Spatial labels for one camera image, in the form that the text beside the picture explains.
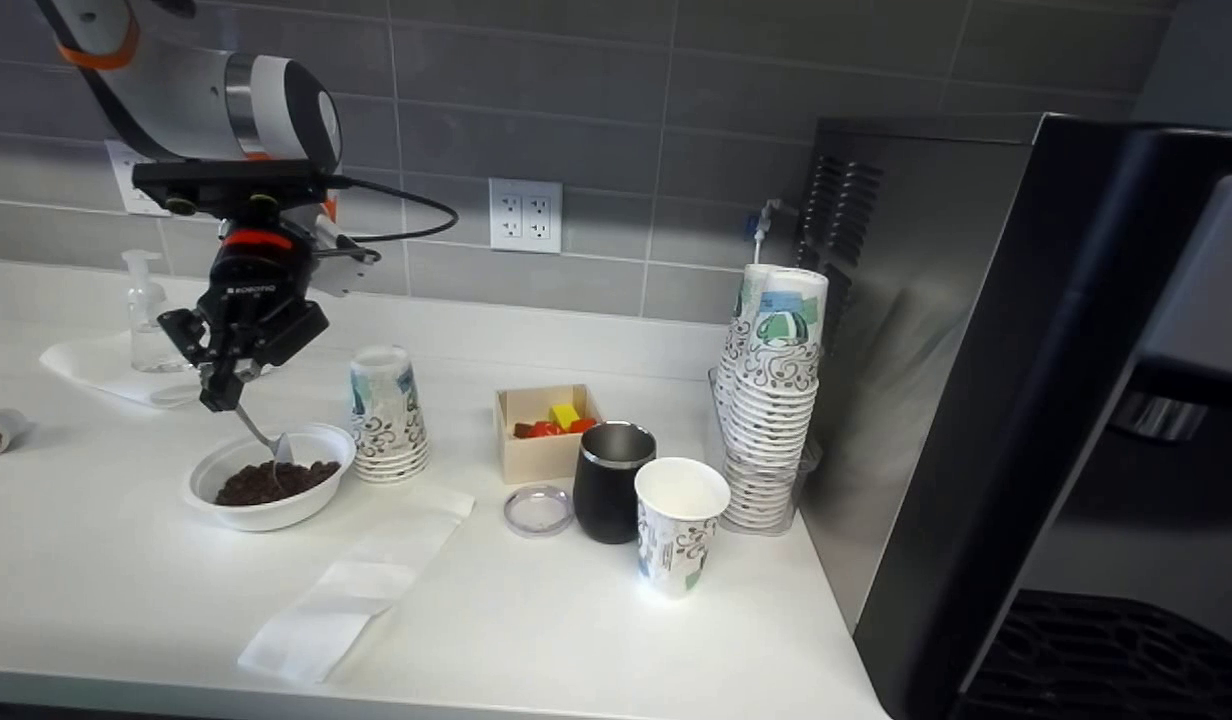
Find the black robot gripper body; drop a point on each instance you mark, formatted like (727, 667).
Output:
(263, 282)

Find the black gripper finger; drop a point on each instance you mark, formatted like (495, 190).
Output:
(288, 343)
(202, 355)

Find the metal spoon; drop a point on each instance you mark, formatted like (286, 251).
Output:
(258, 430)

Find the white ceramic bowl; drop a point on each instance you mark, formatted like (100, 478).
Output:
(271, 507)

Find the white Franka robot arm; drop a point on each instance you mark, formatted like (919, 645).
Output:
(202, 80)

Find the clear glass bottle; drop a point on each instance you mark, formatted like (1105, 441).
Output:
(141, 332)

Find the upside-down printed paper cup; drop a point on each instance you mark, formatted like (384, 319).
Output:
(389, 419)

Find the brown coffee grounds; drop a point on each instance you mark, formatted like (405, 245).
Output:
(278, 480)

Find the red orange packets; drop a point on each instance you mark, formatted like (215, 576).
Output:
(532, 430)

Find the small wooden box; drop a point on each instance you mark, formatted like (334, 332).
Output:
(538, 459)

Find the white paper towel strip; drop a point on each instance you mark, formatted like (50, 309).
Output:
(325, 617)

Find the yellow packet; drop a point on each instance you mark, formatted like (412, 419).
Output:
(565, 409)

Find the black metal mug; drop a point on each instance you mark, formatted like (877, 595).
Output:
(611, 494)

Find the upright printed paper cup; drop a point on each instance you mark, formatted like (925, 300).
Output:
(677, 524)

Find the stack of printed paper cups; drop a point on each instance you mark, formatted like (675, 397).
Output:
(792, 309)
(749, 292)

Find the thin white tube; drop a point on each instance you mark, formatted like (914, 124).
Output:
(761, 229)

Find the stainless steel appliance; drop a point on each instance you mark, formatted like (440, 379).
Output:
(908, 344)

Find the black coffee machine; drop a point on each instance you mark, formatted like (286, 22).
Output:
(1082, 441)

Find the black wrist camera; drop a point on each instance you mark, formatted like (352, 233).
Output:
(231, 185)

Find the white wall outlet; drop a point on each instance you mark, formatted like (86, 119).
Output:
(117, 185)
(527, 217)

